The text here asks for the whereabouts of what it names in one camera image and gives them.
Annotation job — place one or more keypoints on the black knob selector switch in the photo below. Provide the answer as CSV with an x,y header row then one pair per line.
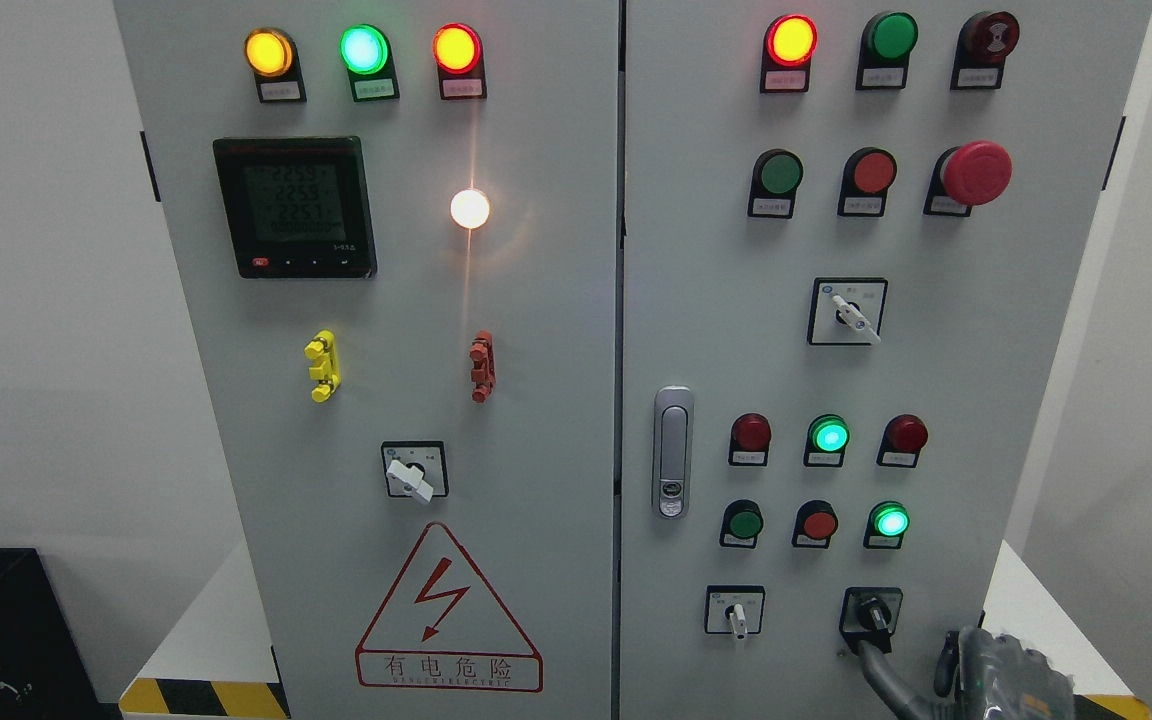
x,y
870,614

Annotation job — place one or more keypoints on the red terminal connector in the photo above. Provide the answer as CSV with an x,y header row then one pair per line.
x,y
482,373

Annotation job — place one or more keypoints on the white glowing lamp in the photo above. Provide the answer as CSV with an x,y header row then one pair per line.
x,y
470,208

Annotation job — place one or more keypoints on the dark red indicator left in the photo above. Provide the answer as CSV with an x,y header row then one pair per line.
x,y
750,440

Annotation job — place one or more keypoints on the dark red indicator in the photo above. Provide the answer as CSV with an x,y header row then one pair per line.
x,y
903,439
750,440

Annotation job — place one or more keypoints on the grey cabinet left door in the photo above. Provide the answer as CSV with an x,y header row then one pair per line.
x,y
530,471

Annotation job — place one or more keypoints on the grey cabinet door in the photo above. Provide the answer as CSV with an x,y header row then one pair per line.
x,y
719,302
530,471

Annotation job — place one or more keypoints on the green push button lower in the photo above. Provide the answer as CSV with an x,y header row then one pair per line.
x,y
742,522

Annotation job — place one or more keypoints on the green push button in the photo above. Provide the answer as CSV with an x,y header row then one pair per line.
x,y
774,180
742,522

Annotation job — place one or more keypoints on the yellow terminal connector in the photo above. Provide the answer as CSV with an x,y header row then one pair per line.
x,y
323,365

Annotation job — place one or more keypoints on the green lit indicator middle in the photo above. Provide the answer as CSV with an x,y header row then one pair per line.
x,y
826,442

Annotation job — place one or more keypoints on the green lit indicator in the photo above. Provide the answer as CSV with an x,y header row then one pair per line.
x,y
366,55
826,442

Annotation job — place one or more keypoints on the green push button upper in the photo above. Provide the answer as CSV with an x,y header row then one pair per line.
x,y
774,180

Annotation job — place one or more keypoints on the red push button lower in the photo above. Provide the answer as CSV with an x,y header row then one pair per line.
x,y
815,525

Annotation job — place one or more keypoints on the red push button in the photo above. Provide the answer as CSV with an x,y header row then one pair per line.
x,y
866,179
815,525

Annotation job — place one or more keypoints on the red electric hazard warning sticker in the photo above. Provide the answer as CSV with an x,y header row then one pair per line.
x,y
443,626

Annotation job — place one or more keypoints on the grey cabinet right door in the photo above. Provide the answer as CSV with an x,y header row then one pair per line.
x,y
719,302

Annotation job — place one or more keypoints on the black digital power meter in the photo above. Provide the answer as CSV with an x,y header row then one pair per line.
x,y
297,207

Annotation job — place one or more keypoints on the red-rimmed lit indicator left door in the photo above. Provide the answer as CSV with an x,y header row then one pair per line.
x,y
458,54

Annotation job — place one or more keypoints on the red-rimmed lit indicator door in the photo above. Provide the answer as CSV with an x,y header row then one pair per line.
x,y
788,46
458,54

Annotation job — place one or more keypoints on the dark red indicator right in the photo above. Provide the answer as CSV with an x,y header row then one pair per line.
x,y
903,439

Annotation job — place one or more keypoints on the red push button upper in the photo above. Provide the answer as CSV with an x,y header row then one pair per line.
x,y
866,179

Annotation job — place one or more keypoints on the green lit button lower right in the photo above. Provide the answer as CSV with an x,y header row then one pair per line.
x,y
887,525

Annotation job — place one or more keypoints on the green lit indicator top left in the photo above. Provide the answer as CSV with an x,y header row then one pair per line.
x,y
366,55

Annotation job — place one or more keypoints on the red-rimmed lit indicator right door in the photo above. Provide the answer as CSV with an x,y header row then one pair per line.
x,y
788,46

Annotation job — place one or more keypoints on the yellow indicator light top left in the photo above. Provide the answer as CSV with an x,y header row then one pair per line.
x,y
275,64

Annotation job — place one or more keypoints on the red emergency stop mushroom button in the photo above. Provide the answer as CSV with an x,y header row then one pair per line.
x,y
966,176

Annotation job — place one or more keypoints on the dark green indicator top right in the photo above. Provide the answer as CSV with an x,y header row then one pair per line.
x,y
885,48

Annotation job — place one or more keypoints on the dark red buzzer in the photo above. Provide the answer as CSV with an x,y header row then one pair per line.
x,y
984,42

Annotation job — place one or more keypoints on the black box lower left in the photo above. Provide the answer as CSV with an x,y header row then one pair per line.
x,y
41,673

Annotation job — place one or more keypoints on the silver door lock handle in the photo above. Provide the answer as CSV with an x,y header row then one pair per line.
x,y
673,414

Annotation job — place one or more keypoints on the white-handled selector switch left door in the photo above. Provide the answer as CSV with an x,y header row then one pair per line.
x,y
415,470

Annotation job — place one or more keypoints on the white-handled selector switch upper right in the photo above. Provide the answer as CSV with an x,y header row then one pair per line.
x,y
847,311

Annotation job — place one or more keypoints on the white-handled selector switch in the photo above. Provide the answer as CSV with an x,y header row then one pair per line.
x,y
735,610
847,311

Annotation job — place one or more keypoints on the white-handled selector switch lower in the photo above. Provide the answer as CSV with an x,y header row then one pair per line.
x,y
735,610

